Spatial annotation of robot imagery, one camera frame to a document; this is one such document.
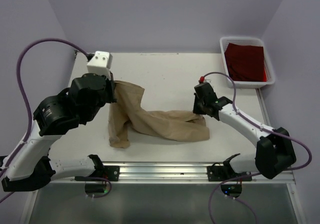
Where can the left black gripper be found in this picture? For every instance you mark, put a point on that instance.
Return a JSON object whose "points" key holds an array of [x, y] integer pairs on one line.
{"points": [[111, 84]]}

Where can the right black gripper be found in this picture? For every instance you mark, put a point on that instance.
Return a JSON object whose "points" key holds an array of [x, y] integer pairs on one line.
{"points": [[195, 110]]}

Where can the beige t shirt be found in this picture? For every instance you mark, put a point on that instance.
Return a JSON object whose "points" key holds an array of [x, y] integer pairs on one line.
{"points": [[176, 125]]}

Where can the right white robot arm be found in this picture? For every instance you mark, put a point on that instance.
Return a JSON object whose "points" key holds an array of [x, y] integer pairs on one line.
{"points": [[274, 151]]}

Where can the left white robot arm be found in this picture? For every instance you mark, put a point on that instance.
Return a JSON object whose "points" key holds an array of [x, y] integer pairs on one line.
{"points": [[29, 167]]}

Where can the red t shirt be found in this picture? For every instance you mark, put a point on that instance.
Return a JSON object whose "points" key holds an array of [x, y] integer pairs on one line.
{"points": [[245, 63]]}

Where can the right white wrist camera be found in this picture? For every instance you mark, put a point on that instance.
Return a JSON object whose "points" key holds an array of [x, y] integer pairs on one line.
{"points": [[202, 79]]}

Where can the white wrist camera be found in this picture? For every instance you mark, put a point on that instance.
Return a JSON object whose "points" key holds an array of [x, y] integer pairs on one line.
{"points": [[100, 63], [202, 79]]}

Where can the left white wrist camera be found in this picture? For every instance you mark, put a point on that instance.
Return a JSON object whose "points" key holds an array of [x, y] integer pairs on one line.
{"points": [[100, 63]]}

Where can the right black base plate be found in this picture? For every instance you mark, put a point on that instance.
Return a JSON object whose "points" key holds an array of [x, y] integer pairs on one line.
{"points": [[217, 173]]}

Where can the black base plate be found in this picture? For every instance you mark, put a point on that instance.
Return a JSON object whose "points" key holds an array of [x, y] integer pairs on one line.
{"points": [[217, 173], [111, 173]]}

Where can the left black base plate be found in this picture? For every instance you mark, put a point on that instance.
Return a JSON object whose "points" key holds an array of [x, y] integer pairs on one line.
{"points": [[111, 173]]}

